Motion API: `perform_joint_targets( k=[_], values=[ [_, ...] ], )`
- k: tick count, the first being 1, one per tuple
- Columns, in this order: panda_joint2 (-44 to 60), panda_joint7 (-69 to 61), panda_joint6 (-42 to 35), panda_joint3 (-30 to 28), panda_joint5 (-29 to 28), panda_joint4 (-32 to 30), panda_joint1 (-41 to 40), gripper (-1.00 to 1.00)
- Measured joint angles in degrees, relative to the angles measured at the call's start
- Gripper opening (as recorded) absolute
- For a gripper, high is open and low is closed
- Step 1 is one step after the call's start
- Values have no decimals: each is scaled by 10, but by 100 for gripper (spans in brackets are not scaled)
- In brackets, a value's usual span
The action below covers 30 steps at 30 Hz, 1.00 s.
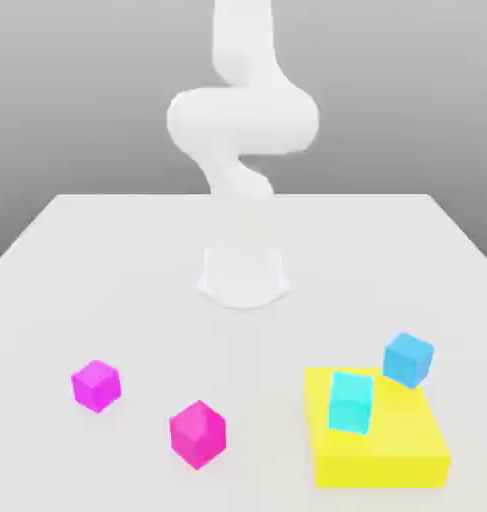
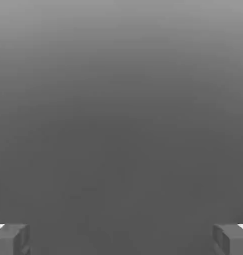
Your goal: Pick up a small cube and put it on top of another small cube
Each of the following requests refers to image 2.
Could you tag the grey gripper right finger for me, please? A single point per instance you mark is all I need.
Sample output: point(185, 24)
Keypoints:
point(233, 241)

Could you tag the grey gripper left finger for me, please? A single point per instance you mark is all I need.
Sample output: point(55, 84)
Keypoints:
point(9, 241)

